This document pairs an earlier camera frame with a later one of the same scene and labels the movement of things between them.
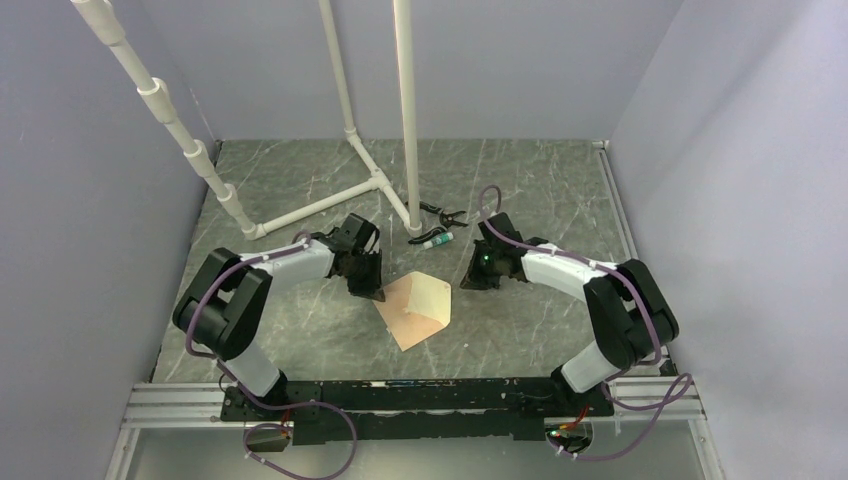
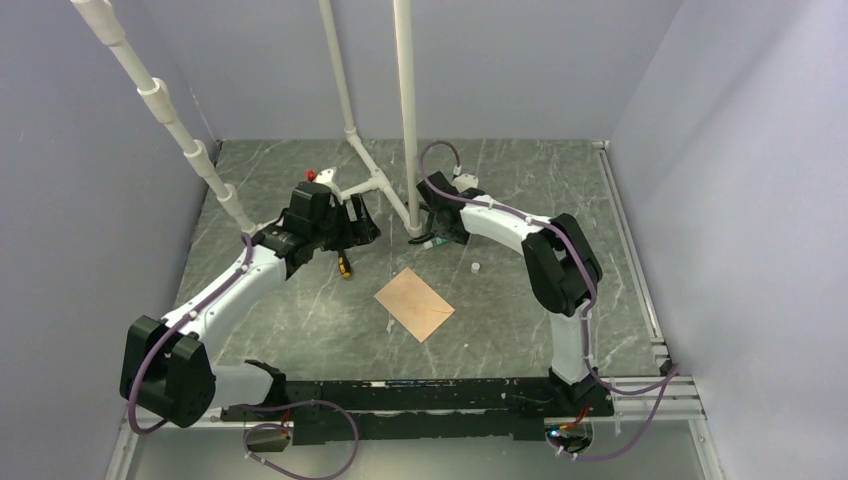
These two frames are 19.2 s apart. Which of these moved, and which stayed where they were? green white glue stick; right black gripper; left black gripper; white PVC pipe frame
Moved: left black gripper; right black gripper
Stayed: green white glue stick; white PVC pipe frame
